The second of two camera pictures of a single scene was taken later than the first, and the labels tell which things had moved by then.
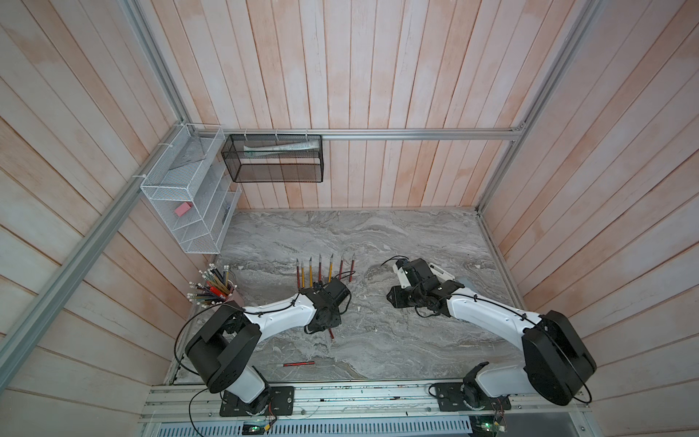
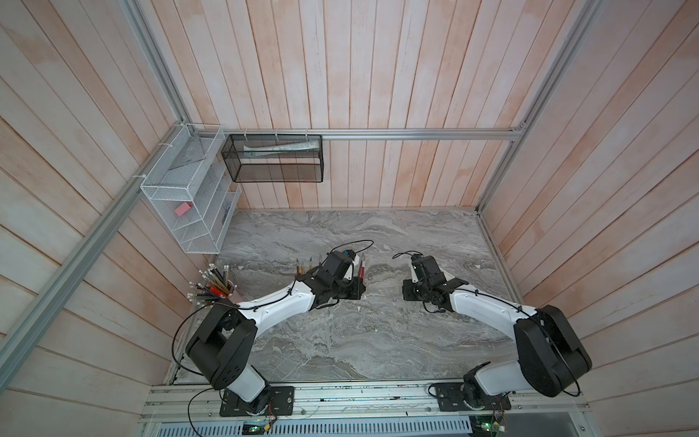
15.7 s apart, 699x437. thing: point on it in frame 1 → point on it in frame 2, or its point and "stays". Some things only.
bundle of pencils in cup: (217, 289) stays
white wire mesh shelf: (192, 186) stays
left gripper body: (331, 321) → (346, 289)
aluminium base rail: (359, 404) stays
